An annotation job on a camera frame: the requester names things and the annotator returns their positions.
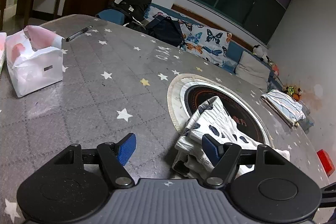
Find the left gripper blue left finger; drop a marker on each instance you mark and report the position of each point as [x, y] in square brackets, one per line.
[112, 157]

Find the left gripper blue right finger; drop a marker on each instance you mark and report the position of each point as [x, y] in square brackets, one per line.
[224, 158]

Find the white navy polka-dot garment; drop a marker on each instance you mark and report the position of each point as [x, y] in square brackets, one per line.
[212, 118]

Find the round induction cooker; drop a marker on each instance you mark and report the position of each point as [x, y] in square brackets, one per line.
[189, 96]

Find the folded blue striped cloth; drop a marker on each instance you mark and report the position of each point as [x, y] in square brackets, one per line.
[285, 106]

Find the grey pillow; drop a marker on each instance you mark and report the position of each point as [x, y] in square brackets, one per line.
[252, 71]

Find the orange yellow toy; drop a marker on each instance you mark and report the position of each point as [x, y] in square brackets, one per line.
[293, 91]

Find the red plastic stool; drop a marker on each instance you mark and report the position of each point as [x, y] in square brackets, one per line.
[326, 162]

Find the plush toy on sill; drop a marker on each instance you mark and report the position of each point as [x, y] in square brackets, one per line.
[260, 54]

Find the blue sofa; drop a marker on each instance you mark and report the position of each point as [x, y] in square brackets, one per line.
[234, 49]

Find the butterfly print pillow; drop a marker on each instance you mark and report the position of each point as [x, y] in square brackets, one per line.
[208, 43]

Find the black pen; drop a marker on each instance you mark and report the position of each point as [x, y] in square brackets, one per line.
[76, 34]

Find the dark navy backpack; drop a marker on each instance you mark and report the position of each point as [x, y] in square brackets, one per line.
[166, 30]

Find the black bag on sofa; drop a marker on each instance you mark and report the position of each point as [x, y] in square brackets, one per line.
[133, 10]

